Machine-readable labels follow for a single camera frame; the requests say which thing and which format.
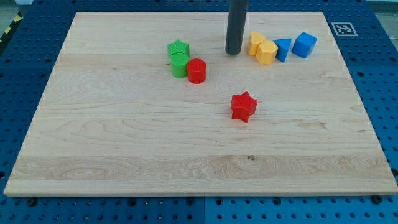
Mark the yellow hexagon block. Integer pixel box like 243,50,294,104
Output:
256,40,278,65

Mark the yellow heart block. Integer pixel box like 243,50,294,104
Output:
248,31,266,56

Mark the blue triangle block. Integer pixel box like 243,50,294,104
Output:
274,38,292,63

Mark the red star block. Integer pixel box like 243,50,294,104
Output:
230,91,257,123

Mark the red cylinder block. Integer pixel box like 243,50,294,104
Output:
187,58,206,84

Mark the light wooden board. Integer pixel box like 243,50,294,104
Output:
4,12,397,197

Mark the green cylinder block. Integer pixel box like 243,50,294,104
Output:
170,53,189,78

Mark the green star block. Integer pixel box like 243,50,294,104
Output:
167,39,190,59

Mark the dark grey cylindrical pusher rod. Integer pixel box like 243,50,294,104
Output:
225,0,249,55

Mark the blue cube block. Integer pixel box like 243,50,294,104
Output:
292,32,318,58

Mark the white fiducial marker tag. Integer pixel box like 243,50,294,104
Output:
331,22,358,37

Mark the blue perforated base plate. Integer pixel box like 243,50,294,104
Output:
1,1,397,223

